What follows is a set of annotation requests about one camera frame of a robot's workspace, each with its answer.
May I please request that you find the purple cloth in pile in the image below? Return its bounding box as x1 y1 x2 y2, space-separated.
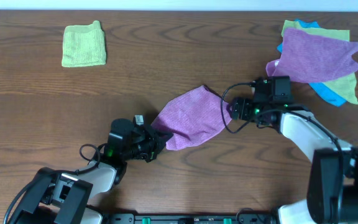
266 28 358 83

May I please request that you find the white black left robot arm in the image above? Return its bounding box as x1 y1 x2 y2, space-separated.
3 115 173 224

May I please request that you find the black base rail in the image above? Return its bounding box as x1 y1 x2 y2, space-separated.
101 210 279 224

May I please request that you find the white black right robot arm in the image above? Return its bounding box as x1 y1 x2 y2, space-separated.
229 98 358 223

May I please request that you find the blue cloth in pile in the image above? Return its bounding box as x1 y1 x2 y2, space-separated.
277 19 350 107

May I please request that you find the purple microfiber cloth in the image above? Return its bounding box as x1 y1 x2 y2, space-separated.
152 85 231 151

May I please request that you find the folded green cloth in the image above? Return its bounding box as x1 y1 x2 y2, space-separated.
62 21 107 68

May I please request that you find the green cloth in pile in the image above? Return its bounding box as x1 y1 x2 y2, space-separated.
280 19 358 106

